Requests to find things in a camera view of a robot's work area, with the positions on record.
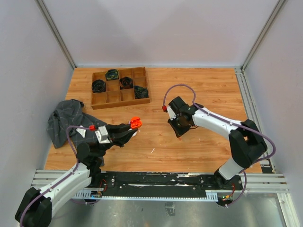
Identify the orange earbud charging case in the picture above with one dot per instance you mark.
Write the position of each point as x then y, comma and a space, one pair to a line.
135, 123

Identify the aluminium corner frame post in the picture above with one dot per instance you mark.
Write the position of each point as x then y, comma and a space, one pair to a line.
264, 31

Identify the dark rolled necktie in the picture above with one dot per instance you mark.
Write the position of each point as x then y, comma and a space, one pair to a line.
140, 92

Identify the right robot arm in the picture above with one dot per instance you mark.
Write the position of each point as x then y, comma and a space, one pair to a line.
246, 142

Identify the wooden compartment tray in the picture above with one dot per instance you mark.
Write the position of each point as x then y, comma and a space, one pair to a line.
116, 97

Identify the red patterned rolled necktie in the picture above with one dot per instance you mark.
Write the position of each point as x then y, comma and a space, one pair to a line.
126, 83

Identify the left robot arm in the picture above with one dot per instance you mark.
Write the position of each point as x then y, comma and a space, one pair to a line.
38, 206

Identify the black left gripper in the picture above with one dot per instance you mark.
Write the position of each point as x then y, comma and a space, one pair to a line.
120, 138

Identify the white cable duct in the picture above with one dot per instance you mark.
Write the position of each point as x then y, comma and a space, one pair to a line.
149, 194

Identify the green rolled necktie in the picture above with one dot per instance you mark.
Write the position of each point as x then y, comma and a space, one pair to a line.
112, 74

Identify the black rolled necktie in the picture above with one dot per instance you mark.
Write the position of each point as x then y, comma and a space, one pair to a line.
98, 86

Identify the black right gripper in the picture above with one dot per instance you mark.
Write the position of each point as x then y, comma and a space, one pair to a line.
178, 131

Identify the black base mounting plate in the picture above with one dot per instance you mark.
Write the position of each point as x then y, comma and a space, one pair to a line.
108, 180

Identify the grey checked cloth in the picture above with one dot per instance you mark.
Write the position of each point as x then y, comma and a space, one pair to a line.
69, 116

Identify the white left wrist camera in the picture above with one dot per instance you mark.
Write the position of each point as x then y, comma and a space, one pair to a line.
100, 133

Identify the aluminium left frame post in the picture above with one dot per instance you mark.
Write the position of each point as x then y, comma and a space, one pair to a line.
50, 22

